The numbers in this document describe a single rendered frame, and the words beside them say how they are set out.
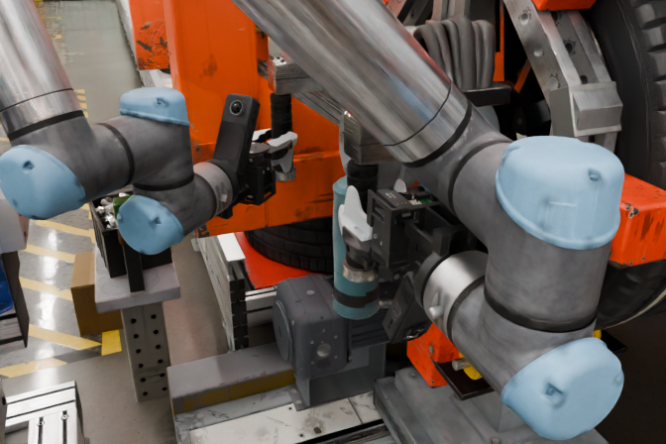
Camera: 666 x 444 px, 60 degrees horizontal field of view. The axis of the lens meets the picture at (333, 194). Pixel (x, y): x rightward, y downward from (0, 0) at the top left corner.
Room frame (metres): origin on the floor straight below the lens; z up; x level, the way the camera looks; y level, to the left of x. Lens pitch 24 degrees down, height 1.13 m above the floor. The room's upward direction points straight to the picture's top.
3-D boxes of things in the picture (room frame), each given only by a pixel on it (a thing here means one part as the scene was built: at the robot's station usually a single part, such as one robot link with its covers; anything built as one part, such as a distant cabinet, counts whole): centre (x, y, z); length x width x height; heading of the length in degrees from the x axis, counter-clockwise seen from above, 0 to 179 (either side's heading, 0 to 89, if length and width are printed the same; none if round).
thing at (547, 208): (0.36, -0.14, 0.95); 0.11 x 0.08 x 0.11; 14
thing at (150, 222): (0.66, 0.21, 0.81); 0.11 x 0.08 x 0.09; 156
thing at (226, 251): (2.42, 0.66, 0.28); 2.47 x 0.09 x 0.22; 21
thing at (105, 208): (1.20, 0.47, 0.51); 0.20 x 0.14 x 0.13; 29
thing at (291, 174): (0.94, 0.09, 0.83); 0.04 x 0.04 x 0.16
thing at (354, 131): (0.63, -0.06, 0.93); 0.09 x 0.05 x 0.05; 111
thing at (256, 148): (0.81, 0.14, 0.80); 0.12 x 0.08 x 0.09; 156
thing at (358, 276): (0.62, -0.03, 0.83); 0.04 x 0.04 x 0.16
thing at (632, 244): (0.57, -0.31, 0.85); 0.09 x 0.08 x 0.07; 21
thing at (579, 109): (0.86, -0.19, 0.85); 0.54 x 0.07 x 0.54; 21
